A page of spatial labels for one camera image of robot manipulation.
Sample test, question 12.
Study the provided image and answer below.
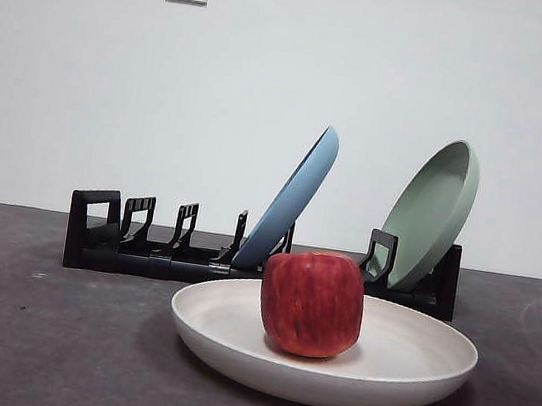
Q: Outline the red apple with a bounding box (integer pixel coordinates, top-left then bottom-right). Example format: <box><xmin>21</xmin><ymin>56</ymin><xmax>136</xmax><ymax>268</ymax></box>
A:
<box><xmin>252</xmin><ymin>242</ymin><xmax>372</xmax><ymax>365</ymax></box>

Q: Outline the pale yellow plate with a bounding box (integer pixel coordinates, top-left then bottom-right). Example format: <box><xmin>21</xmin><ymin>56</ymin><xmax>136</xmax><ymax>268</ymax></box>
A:
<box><xmin>159</xmin><ymin>265</ymin><xmax>486</xmax><ymax>406</ymax></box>

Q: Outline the blue plate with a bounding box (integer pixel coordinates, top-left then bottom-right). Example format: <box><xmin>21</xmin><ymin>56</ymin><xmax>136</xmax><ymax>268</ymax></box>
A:
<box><xmin>230</xmin><ymin>114</ymin><xmax>343</xmax><ymax>280</ymax></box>

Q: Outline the black plate rack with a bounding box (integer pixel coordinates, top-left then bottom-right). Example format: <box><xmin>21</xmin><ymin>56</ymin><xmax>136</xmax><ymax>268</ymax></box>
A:
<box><xmin>62</xmin><ymin>183</ymin><xmax>465</xmax><ymax>322</ymax></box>

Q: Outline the green plate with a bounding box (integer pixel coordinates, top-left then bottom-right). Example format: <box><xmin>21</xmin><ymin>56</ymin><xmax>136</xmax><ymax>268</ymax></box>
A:
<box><xmin>370</xmin><ymin>129</ymin><xmax>486</xmax><ymax>300</ymax></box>

